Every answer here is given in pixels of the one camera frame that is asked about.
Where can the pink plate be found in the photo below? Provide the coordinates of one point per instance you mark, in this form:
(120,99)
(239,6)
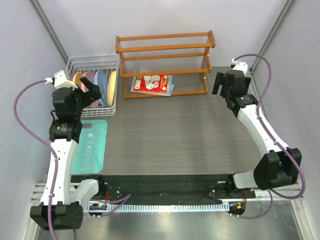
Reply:
(90,76)

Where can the white wire dish rack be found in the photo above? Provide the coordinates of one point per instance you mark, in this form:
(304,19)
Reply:
(102,70)

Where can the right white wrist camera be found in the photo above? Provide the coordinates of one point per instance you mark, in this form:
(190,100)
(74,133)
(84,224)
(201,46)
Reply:
(239,66)

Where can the cream yellow plate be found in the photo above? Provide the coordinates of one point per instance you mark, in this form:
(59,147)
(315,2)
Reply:
(111,88)

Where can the teal cutting board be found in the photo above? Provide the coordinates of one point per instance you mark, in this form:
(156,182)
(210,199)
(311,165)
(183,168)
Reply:
(90,153)

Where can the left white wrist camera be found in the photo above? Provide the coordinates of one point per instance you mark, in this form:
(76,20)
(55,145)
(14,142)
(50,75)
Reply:
(61,79)

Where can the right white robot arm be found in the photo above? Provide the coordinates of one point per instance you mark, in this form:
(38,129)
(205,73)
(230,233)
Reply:
(278,164)

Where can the red snack packet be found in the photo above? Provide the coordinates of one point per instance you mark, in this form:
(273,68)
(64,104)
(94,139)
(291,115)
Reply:
(161,85)

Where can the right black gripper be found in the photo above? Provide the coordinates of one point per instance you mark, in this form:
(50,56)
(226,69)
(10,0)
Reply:
(221,78)

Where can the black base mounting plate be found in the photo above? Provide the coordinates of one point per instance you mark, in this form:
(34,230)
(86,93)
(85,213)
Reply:
(174,189)

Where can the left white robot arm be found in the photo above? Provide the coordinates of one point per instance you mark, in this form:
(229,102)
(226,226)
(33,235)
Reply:
(59,208)

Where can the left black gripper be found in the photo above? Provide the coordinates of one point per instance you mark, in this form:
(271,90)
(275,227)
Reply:
(93,92)

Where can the blue plate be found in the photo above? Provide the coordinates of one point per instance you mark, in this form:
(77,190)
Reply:
(101,81)

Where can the orange yellow plate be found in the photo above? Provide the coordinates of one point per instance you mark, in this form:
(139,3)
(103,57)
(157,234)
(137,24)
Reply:
(76,79)

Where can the wooden three-tier shelf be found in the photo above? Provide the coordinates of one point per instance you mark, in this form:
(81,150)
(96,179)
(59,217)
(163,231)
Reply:
(165,54)

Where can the white slotted cable duct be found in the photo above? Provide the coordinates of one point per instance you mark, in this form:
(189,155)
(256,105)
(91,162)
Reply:
(105,208)

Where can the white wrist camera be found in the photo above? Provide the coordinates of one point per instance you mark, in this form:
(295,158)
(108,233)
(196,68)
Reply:
(61,79)
(239,66)

